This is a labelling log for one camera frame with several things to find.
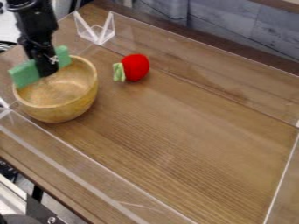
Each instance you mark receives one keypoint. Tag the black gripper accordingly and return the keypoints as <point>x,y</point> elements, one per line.
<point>38,24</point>

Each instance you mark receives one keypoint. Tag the green rectangular block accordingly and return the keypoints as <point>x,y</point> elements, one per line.
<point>24,74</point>

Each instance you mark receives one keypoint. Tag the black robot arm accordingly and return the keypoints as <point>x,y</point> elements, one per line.
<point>38,24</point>

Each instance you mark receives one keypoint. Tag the brown wooden bowl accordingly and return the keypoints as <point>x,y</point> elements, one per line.
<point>63,96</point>

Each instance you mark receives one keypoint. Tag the red plush strawberry toy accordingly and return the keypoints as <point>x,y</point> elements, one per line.
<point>133,68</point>

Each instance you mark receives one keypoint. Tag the black device under table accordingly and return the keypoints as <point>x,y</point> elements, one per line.
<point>31,213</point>

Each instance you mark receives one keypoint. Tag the clear acrylic corner bracket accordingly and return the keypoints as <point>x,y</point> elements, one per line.
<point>95,33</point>

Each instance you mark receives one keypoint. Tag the clear acrylic tray wall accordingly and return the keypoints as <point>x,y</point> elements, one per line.
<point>87,187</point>

